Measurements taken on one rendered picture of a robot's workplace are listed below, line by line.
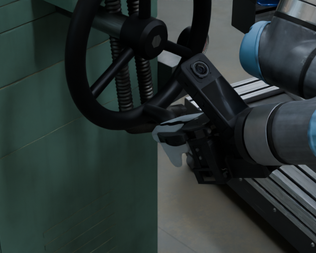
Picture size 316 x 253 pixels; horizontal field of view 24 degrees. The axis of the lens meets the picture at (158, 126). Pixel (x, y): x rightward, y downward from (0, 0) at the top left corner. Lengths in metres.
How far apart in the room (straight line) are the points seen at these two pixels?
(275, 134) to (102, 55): 0.51
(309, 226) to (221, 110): 0.84
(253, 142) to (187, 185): 1.23
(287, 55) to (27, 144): 0.49
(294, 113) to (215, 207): 1.20
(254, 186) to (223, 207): 0.18
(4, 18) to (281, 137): 0.47
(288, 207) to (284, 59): 0.87
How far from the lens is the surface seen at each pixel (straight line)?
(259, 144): 0.86
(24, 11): 1.13
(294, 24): 0.94
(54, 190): 1.32
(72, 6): 1.06
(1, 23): 1.11
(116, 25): 1.07
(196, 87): 0.92
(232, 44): 2.85
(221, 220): 1.97
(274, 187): 1.79
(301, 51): 0.93
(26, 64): 1.16
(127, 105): 1.16
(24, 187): 1.26
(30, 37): 1.15
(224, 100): 0.92
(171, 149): 1.02
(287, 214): 1.78
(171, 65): 1.38
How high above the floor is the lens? 1.27
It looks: 33 degrees down
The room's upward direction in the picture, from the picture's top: straight up
